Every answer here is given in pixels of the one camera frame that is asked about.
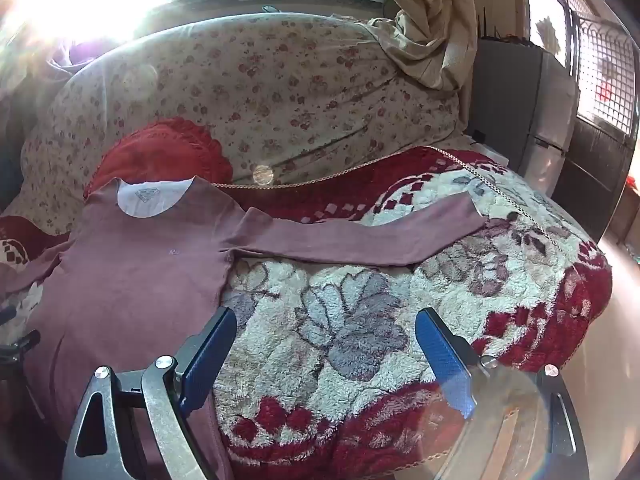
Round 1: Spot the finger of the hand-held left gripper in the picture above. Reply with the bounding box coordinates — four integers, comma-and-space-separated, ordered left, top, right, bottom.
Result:
0, 329, 42, 378

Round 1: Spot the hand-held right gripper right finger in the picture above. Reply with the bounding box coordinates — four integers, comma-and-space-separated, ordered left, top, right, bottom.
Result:
414, 307, 587, 480

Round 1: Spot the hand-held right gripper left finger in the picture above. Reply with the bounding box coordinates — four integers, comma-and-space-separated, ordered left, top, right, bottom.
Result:
61, 306, 238, 480

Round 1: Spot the mauve long-sleeve shirt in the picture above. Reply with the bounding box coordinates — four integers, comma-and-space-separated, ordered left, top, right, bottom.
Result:
0, 176, 484, 480

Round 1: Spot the red white floral plush blanket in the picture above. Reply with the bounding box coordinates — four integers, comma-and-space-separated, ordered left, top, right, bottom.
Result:
0, 146, 614, 480

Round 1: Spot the red ruffled pillow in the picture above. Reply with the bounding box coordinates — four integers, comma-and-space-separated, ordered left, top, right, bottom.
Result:
82, 117, 235, 202

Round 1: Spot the grey cabinet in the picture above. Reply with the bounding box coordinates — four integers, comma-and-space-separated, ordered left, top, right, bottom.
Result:
470, 37, 582, 200

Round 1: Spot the beige curtain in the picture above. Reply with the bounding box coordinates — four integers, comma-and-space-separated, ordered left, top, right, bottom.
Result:
367, 0, 527, 92

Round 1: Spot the white metal window grille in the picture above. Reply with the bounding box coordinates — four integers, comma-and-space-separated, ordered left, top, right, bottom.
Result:
524, 0, 640, 137

